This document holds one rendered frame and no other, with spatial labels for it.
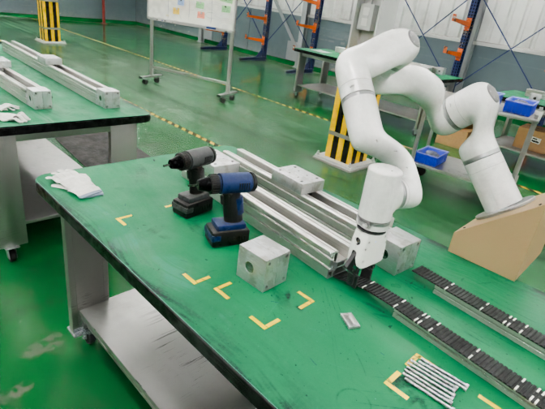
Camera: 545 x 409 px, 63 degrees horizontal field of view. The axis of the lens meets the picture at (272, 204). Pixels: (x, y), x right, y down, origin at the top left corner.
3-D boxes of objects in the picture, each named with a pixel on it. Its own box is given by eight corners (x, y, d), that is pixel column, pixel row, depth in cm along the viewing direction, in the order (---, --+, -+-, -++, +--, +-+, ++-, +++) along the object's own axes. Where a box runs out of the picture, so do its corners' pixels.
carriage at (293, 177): (321, 196, 160) (324, 179, 157) (299, 202, 153) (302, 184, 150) (292, 181, 170) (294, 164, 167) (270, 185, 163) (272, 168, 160)
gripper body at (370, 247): (371, 234, 107) (362, 273, 112) (396, 225, 114) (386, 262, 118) (348, 221, 112) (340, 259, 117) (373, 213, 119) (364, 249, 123)
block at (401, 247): (417, 264, 136) (426, 237, 132) (393, 276, 128) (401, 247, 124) (393, 251, 142) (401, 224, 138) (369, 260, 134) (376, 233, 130)
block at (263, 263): (291, 277, 121) (296, 247, 117) (262, 293, 113) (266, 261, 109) (265, 261, 127) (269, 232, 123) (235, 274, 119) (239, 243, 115)
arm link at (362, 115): (385, 109, 125) (410, 212, 117) (335, 107, 119) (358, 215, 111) (404, 92, 117) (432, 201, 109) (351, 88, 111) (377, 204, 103)
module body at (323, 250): (349, 269, 129) (356, 243, 125) (326, 279, 122) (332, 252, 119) (203, 173, 182) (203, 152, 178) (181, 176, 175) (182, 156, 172)
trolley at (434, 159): (512, 201, 422) (553, 95, 380) (504, 220, 379) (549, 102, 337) (407, 170, 469) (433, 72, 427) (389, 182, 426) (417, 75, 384)
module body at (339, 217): (388, 252, 140) (395, 229, 137) (369, 260, 134) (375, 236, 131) (240, 166, 193) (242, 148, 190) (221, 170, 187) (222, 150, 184)
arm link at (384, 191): (382, 208, 117) (351, 208, 114) (393, 161, 112) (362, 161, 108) (400, 222, 110) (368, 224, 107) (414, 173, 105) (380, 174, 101)
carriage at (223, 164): (238, 179, 164) (239, 162, 161) (212, 184, 157) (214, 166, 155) (214, 165, 175) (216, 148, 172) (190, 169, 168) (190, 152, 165)
